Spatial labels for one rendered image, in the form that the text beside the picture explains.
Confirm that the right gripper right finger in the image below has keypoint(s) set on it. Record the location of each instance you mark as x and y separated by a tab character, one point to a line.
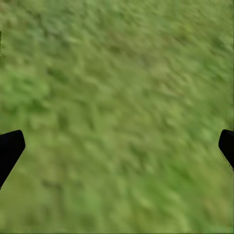
226	145

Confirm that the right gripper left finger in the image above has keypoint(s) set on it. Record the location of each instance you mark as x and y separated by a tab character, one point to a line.
12	145

